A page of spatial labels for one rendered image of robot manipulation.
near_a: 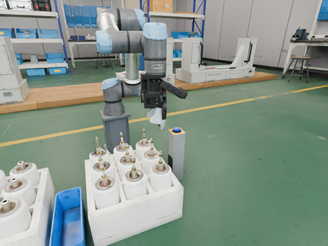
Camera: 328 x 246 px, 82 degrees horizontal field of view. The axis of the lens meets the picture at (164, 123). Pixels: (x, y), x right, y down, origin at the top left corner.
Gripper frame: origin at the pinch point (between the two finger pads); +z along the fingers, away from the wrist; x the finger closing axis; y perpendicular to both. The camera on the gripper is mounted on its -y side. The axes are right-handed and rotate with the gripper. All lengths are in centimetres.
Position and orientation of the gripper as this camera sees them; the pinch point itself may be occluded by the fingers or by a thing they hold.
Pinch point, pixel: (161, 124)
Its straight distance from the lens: 74.0
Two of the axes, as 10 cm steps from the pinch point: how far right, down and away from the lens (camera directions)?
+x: 2.8, 3.9, -8.8
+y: -9.6, 1.1, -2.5
